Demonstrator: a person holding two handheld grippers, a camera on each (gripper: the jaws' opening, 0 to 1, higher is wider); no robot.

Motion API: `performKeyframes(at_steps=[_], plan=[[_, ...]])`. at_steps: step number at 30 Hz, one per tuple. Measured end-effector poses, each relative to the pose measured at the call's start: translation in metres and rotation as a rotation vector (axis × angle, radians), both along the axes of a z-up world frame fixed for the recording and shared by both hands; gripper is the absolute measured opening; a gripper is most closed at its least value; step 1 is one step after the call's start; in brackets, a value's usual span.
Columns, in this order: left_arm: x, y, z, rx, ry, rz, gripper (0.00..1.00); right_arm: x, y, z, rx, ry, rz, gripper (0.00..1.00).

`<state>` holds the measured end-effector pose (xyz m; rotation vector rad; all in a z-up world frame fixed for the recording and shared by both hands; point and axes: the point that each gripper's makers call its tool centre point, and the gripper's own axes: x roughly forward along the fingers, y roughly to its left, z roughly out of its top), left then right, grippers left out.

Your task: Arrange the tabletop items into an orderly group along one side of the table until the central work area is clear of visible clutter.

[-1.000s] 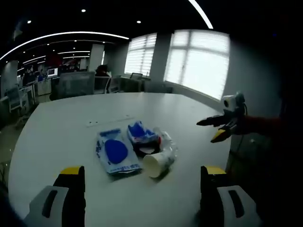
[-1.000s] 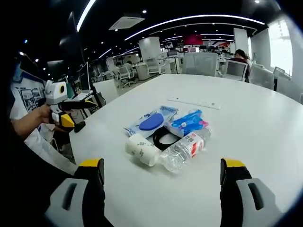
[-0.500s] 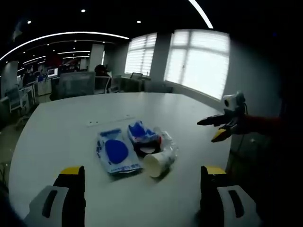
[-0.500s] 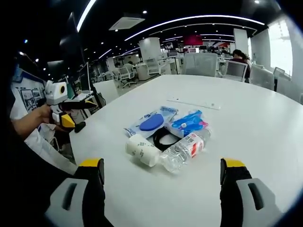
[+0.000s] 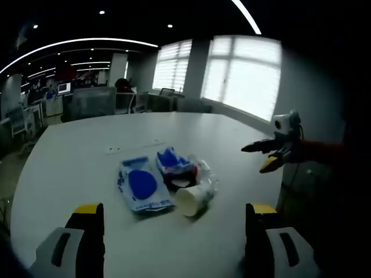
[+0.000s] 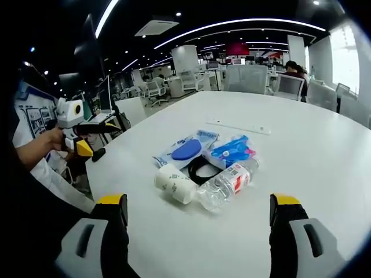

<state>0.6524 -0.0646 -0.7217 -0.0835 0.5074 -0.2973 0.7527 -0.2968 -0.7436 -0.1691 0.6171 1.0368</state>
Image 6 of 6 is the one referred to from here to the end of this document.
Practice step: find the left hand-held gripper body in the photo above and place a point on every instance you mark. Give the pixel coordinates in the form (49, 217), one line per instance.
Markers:
(69, 116)

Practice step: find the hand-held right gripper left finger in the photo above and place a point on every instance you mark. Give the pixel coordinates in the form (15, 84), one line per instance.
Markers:
(87, 231)

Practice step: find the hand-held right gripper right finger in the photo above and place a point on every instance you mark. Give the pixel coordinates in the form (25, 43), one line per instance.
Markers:
(301, 234)

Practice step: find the clear plastic water bottle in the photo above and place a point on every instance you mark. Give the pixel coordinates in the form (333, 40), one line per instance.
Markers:
(229, 184)

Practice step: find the packet with blue round pad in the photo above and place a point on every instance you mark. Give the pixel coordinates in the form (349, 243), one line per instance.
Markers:
(185, 152)

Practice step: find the white paper cup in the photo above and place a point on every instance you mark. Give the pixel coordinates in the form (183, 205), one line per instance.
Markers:
(174, 184)

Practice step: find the blue tissue packet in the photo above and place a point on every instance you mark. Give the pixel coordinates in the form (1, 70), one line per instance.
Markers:
(230, 151)

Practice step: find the person's left hand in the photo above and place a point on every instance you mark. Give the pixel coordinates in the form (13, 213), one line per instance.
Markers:
(53, 140)

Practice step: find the black computer mouse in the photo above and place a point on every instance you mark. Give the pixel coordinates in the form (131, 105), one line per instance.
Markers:
(98, 155)

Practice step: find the computer monitor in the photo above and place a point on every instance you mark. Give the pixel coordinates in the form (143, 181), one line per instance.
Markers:
(104, 95)

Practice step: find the white table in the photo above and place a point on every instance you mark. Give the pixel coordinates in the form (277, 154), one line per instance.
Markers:
(261, 179)

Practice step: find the white pillar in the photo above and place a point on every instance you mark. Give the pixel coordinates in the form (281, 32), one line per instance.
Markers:
(184, 68)

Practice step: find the ceiling air conditioner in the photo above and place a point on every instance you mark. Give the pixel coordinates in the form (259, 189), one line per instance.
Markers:
(156, 28)

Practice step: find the white mesh office chair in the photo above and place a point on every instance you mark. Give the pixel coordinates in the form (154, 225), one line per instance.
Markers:
(246, 78)

